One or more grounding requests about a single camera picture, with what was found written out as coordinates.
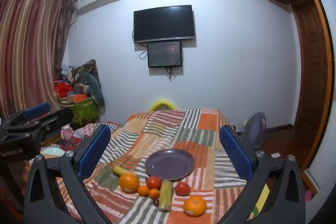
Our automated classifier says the mint green basin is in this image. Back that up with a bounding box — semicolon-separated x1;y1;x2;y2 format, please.
41;147;65;159

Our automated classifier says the brown wooden door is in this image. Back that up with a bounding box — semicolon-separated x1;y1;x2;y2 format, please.
291;0;329;170

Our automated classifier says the red tomato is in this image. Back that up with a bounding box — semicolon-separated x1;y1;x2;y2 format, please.
146;176;162;190
175;181;191;196

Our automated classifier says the black wall television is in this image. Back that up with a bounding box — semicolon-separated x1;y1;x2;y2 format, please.
133;5;196;44

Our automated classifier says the large orange with sticker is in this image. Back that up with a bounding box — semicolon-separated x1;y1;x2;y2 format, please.
119;173;140;193
183;196;207;217

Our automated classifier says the patterned dark cushion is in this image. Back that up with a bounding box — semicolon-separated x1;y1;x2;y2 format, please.
74;59;102;88

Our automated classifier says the orange box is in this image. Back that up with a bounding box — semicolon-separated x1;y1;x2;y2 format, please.
68;94;87;103

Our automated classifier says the red plastic bag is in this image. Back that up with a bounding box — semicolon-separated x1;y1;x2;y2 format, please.
55;81;74;99

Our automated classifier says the yellow ring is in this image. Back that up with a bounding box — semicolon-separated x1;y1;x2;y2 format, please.
149;99;176;111

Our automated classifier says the grey-green plush shark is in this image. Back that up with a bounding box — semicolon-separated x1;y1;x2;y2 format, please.
76;70;106;107

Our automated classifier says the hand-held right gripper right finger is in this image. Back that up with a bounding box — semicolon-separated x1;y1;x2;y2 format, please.
210;124;306;224

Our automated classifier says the striped red curtain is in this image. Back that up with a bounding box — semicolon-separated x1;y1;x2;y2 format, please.
0;0;73;119

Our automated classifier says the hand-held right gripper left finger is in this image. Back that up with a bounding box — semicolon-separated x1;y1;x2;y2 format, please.
24;123;124;224

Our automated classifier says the pink plush toy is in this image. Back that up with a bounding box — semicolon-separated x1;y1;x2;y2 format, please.
61;124;74;142

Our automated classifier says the black white checkered cloth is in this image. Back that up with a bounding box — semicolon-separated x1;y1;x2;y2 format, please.
105;121;122;133

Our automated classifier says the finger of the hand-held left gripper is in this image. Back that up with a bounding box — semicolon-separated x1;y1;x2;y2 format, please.
5;108;74;138
0;102;52;133

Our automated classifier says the dark purple plate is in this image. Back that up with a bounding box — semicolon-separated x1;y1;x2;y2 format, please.
145;149;195;179

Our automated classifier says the striped patchwork blanket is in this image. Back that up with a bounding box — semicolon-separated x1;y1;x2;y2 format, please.
56;108;265;224

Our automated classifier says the yellow banana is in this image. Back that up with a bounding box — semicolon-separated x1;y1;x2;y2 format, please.
112;166;134;177

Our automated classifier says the small black wall monitor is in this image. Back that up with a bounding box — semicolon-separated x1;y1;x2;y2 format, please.
147;41;182;68

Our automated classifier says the green cardboard box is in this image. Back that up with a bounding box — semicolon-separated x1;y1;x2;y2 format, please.
60;97;100;125

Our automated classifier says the floral bed sheet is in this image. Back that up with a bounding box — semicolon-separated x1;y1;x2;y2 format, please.
70;123;98;146

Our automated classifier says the yellow-green sheet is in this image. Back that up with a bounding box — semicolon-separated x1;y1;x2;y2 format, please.
251;182;271;217

